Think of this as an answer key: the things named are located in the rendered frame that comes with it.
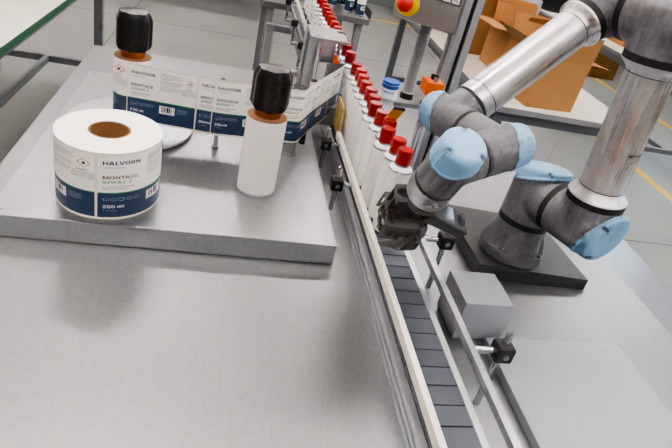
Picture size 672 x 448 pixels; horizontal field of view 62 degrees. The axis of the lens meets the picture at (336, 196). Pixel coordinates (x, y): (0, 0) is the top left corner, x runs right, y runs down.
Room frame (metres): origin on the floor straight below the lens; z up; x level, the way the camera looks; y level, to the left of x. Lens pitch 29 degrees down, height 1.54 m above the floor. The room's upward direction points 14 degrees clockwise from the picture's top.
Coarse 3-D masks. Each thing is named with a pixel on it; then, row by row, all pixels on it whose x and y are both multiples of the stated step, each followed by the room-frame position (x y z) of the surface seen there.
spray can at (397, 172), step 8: (400, 152) 1.07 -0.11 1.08; (408, 152) 1.07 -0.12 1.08; (400, 160) 1.07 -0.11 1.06; (408, 160) 1.07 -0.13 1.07; (392, 168) 1.07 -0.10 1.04; (400, 168) 1.07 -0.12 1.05; (408, 168) 1.07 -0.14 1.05; (392, 176) 1.06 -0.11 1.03; (400, 176) 1.06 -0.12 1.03; (408, 176) 1.07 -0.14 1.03; (384, 184) 1.08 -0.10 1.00; (392, 184) 1.06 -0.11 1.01; (376, 216) 1.07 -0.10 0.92; (376, 224) 1.07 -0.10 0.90; (376, 232) 1.06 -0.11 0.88
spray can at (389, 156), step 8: (400, 136) 1.15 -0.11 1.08; (392, 144) 1.12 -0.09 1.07; (400, 144) 1.12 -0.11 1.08; (384, 152) 1.14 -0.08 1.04; (392, 152) 1.12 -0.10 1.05; (384, 160) 1.12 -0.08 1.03; (392, 160) 1.11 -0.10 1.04; (384, 168) 1.11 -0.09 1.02; (384, 176) 1.11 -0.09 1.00; (376, 184) 1.12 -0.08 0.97; (376, 192) 1.12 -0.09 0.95; (376, 200) 1.11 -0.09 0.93; (368, 208) 1.13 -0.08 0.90; (376, 208) 1.11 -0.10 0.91
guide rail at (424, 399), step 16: (352, 176) 1.24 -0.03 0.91; (368, 224) 1.03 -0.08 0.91; (368, 240) 0.99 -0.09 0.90; (384, 272) 0.87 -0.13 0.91; (384, 288) 0.84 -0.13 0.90; (400, 320) 0.75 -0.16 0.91; (400, 336) 0.72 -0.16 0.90; (416, 368) 0.65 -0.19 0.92; (416, 384) 0.62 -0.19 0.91; (432, 416) 0.56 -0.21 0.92; (432, 432) 0.54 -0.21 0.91
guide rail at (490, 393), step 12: (432, 264) 0.87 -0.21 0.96; (432, 276) 0.85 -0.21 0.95; (444, 288) 0.80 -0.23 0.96; (444, 300) 0.78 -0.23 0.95; (456, 312) 0.75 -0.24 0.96; (456, 324) 0.72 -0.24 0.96; (468, 336) 0.69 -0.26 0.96; (468, 348) 0.67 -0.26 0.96; (480, 360) 0.65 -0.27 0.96; (480, 372) 0.62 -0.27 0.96; (480, 384) 0.61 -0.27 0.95; (492, 384) 0.60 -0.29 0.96; (492, 396) 0.58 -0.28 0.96; (492, 408) 0.57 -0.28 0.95; (504, 420) 0.54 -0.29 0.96; (504, 432) 0.53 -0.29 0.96; (516, 444) 0.51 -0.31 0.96
